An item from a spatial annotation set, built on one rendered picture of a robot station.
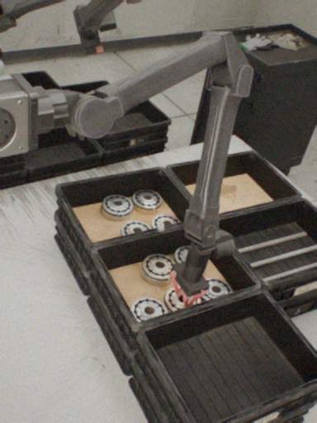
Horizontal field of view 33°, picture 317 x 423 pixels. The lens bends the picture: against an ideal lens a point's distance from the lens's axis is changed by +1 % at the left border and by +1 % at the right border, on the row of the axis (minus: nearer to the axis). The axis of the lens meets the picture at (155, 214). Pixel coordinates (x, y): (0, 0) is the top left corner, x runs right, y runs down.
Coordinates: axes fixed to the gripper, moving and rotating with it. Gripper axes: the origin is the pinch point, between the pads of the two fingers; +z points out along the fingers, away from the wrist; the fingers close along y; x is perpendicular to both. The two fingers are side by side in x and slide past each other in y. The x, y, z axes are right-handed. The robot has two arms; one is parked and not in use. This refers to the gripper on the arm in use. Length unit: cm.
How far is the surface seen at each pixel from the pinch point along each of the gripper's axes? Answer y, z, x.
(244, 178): 47, 1, -56
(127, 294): 9.8, 5.2, 11.6
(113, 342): 2.5, 15.3, 17.4
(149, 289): 9.4, 4.7, 4.9
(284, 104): 122, 14, -143
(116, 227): 36.8, 4.6, 2.8
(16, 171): 119, 39, 9
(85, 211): 47.2, 5.1, 9.5
